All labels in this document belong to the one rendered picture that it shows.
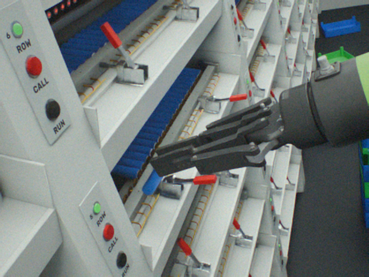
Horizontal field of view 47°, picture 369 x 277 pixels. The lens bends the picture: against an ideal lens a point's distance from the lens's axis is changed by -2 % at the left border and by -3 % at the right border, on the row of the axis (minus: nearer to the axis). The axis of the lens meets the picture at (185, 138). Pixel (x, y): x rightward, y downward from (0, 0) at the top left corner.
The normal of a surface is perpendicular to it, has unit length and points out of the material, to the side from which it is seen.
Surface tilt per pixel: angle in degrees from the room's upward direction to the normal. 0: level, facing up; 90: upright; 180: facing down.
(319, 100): 51
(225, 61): 90
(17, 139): 90
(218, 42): 90
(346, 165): 0
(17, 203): 16
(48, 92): 90
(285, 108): 41
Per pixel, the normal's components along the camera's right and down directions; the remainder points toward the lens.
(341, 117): -0.36, 0.38
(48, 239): 0.96, 0.17
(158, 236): 0.01, -0.82
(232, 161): -0.40, 0.59
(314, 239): -0.25, -0.84
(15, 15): 0.93, -0.06
